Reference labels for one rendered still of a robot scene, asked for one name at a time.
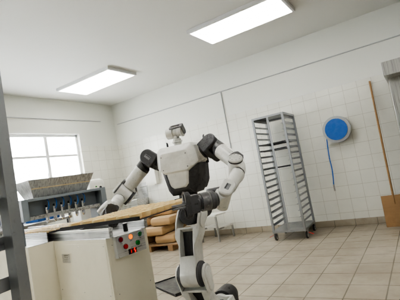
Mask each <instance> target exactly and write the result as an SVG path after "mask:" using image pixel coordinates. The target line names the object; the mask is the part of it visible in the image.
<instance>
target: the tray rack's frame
mask: <svg viewBox="0 0 400 300"><path fill-rule="evenodd" d="M284 115H287V116H290V117H293V114H289V113H286V112H278V113H275V114H270V115H266V116H263V117H258V118H254V119H251V121H252V127H253V131H254V137H255V143H256V147H257V152H258V159H259V162H260V168H261V174H262V180H263V184H264V190H265V195H266V199H267V205H268V211H269V215H270V221H271V226H272V231H273V233H274V235H275V233H276V234H277V238H278V233H287V232H301V231H305V232H306V231H308V230H309V228H310V227H311V226H313V224H314V225H315V221H314V220H308V221H305V220H304V215H303V210H302V205H301V199H300V195H299V190H298V184H297V181H296V175H295V169H294V166H293V160H292V154H291V151H290V145H289V139H288V134H287V130H286V124H285V118H284ZM280 116H282V117H280ZM281 119H282V122H283V128H284V132H285V138H286V143H287V149H288V153H289V158H290V164H291V167H292V173H293V179H294V182H295V189H296V194H297V198H298V204H299V209H300V213H301V218H302V221H296V222H288V217H287V213H286V207H285V201H284V197H283V192H282V186H281V182H280V176H279V171H278V167H277V161H276V155H275V151H274V146H273V140H272V137H271V130H270V125H269V122H272V121H276V120H281ZM254 121H259V122H263V123H266V122H267V126H268V132H269V135H270V141H271V147H272V151H273V157H274V162H275V166H276V172H277V178H278V181H279V187H280V193H281V197H282V202H283V208H284V212H285V218H286V223H283V224H282V225H281V226H280V227H278V228H277V229H276V230H275V229H274V226H273V224H274V223H273V220H272V218H273V217H272V214H271V208H270V201H268V200H269V197H268V195H267V193H268V192H267V189H266V187H267V186H266V183H265V177H264V171H263V165H262V164H261V163H262V161H261V158H260V156H261V155H260V152H259V150H260V149H259V147H258V141H257V135H256V130H255V124H254ZM301 223H302V224H301ZM315 228H316V226H315Z"/></svg>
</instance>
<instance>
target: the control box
mask: <svg viewBox="0 0 400 300"><path fill-rule="evenodd" d="M139 232H142V235H141V236H139V235H138V233H139ZM130 234H132V235H133V237H132V239H129V235H130ZM120 237H122V238H123V241H122V242H119V238H120ZM137 240H139V241H140V244H139V245H137V244H136V241H137ZM112 241H113V245H114V253H115V258H116V259H119V258H122V257H125V256H128V255H130V254H134V253H136V252H139V251H142V250H144V249H146V242H145V235H144V231H143V229H138V230H134V231H131V232H128V233H124V234H122V235H118V236H114V237H112ZM125 244H128V246H129V247H128V248H127V249H125V248H124V245H125ZM134 248H136V250H134ZM130 249H131V250H132V253H130V251H131V250H130ZM135 251H136V252H135Z"/></svg>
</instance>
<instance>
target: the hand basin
mask: <svg viewBox="0 0 400 300"><path fill-rule="evenodd" d="M145 181H146V182H145V183H140V184H139V185H138V186H137V192H136V195H135V197H134V198H133V199H132V200H131V202H130V203H129V204H126V205H124V204H122V206H121V210H125V209H127V208H131V207H136V206H138V205H146V204H149V198H148V190H147V186H150V185H155V184H157V183H160V180H159V175H158V171H156V170H154V169H152V168H149V172H148V174H147V175H146V176H145Z"/></svg>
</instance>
